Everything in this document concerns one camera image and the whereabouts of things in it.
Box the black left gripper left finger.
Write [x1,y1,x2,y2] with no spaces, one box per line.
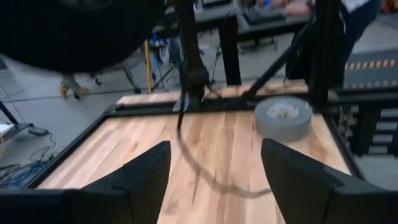
[0,141,172,224]

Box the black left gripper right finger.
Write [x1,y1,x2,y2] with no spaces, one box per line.
[261,138,398,224]

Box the thin black braided cord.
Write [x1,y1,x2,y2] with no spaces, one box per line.
[175,90,273,200]

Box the black power strip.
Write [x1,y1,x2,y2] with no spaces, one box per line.
[27,126,50,137]

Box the person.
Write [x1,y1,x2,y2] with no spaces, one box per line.
[58,73,91,100]

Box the person's blue jeans leg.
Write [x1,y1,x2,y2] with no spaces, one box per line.
[340,0,382,63]

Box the black keyboard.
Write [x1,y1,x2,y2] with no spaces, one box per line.
[242,4,287,26]

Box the person's hand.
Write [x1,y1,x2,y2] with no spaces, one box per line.
[284,0,312,17]

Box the grey office desk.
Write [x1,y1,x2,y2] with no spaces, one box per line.
[192,0,312,35]

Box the grey duct tape roll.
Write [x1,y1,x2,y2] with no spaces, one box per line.
[254,95,313,143]

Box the black aluminium table frame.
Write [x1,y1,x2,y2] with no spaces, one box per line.
[24,0,398,190]

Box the blue coiled cable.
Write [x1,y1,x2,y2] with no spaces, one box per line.
[0,160,49,189]

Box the yellow floor cable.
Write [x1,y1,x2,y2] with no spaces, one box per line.
[144,39,153,94]

